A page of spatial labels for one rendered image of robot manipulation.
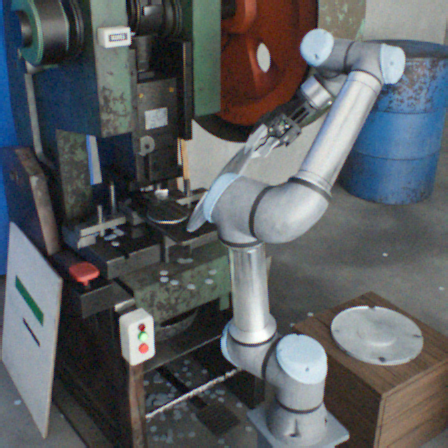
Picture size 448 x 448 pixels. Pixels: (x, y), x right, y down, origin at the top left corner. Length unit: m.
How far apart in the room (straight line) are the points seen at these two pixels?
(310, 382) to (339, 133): 0.57
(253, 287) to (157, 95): 0.65
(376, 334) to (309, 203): 0.95
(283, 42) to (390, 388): 1.05
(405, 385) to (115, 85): 1.19
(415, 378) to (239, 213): 0.94
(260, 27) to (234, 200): 0.79
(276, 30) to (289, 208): 0.79
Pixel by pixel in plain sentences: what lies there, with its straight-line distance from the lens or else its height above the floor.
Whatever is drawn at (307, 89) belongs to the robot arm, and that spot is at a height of 1.21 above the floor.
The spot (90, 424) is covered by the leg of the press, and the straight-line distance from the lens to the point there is 2.24.
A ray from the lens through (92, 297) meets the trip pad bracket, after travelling 1.65.
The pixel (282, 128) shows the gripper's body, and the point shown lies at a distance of 1.50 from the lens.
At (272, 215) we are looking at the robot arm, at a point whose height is 1.06.
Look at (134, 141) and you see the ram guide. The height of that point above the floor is 1.03.
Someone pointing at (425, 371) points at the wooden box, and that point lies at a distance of 2.01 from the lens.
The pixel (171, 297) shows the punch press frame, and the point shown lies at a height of 0.57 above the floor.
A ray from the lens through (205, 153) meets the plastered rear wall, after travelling 3.54.
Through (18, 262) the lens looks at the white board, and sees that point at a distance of 2.30.
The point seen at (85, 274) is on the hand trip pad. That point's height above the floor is 0.76.
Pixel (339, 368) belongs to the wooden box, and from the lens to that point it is 1.98.
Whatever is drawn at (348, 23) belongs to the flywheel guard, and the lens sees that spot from 1.72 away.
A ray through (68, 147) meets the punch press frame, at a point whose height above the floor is 0.94.
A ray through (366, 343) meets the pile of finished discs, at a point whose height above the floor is 0.36.
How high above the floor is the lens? 1.59
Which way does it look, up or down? 26 degrees down
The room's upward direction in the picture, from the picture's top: straight up
